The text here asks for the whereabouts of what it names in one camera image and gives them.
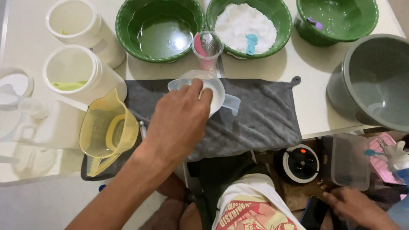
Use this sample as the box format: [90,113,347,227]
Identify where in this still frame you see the person's right hand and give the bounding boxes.
[322,187,390,225]

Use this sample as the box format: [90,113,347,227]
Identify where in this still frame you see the person's left hand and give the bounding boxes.
[140,78,213,167]

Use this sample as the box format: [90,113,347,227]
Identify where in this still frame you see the clear plastic measuring cup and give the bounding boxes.
[167,70,241,118]

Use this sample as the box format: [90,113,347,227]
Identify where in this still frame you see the black phone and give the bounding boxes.
[299,195,328,230]

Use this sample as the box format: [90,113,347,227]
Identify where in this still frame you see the clear rectangular plastic container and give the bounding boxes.
[330,133,371,191]

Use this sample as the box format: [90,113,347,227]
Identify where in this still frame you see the round black electric stove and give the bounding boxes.
[274,143,320,185]

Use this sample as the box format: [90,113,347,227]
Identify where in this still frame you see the pink mould tray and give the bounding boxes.
[369,132,407,185]

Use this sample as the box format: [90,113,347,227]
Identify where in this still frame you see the blue spoon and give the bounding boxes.
[364,149,389,158]

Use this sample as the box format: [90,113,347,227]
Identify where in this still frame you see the white bottle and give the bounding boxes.
[382,140,409,174]

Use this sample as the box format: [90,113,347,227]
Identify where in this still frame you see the person's printed white shirt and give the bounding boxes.
[212,173,306,230]

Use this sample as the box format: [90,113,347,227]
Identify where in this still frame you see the grey towel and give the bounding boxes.
[124,76,303,162]

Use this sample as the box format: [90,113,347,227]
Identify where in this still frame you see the large grey basin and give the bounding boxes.
[326,33,409,133]

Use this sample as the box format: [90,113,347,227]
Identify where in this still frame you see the white liquid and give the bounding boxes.
[202,79,225,116]

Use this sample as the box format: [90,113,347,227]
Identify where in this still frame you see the person's legs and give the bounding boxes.
[138,173,203,230]

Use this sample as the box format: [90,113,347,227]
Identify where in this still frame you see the purple scoop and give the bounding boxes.
[306,17,324,31]

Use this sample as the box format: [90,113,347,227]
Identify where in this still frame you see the light blue scoop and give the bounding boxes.
[245,33,259,56]

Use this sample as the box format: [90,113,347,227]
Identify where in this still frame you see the green basin with purple scoop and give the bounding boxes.
[294,0,380,48]

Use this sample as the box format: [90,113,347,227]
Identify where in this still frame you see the green basin with white powder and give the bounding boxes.
[206,0,293,60]

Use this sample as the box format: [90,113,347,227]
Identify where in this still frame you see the white powder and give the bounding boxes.
[214,3,277,54]

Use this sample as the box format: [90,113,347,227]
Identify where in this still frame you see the pink spatula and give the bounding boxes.
[194,32,208,58]

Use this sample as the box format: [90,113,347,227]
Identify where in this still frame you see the yellow measuring jug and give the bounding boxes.
[79,88,140,178]

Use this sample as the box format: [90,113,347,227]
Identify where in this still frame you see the green basin with clear liquid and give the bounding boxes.
[115,0,206,64]

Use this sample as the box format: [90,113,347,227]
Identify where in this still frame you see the white plastic jar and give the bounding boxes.
[42,45,128,106]
[45,0,127,69]

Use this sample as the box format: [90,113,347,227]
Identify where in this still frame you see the light green scoop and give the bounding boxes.
[51,81,88,92]

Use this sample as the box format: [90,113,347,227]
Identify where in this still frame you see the white jerrycan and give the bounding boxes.
[0,97,89,151]

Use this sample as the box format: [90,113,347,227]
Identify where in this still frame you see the clear plastic jug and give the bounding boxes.
[10,145,59,179]

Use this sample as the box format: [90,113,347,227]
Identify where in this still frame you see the clear round container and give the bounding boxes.
[0,67,35,111]

